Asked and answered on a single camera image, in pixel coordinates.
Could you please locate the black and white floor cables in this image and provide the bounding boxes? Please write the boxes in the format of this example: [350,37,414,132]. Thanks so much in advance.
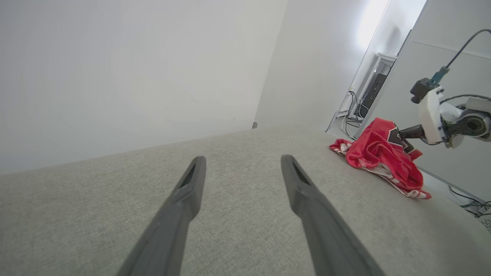
[339,90,369,140]

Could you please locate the dark floor cable bundle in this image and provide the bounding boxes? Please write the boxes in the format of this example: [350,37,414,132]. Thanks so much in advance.
[448,186,491,219]

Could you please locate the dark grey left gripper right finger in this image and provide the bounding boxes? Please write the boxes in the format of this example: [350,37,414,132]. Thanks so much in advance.
[280,154,386,276]

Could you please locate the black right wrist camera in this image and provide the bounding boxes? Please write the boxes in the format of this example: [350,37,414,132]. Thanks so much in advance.
[410,78,442,104]

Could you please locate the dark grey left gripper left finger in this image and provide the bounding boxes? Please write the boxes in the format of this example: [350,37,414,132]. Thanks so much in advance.
[116,155,207,276]

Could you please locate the black device in rack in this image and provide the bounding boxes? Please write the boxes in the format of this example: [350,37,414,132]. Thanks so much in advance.
[361,73,388,112]

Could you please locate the black computer with cables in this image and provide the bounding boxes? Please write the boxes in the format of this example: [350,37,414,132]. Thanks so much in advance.
[347,53,397,121]

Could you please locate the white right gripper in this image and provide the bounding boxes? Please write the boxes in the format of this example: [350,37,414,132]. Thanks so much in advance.
[398,86,447,152]

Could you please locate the red jersey with white trim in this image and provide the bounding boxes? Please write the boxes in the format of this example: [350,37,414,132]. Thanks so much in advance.
[329,117,432,200]

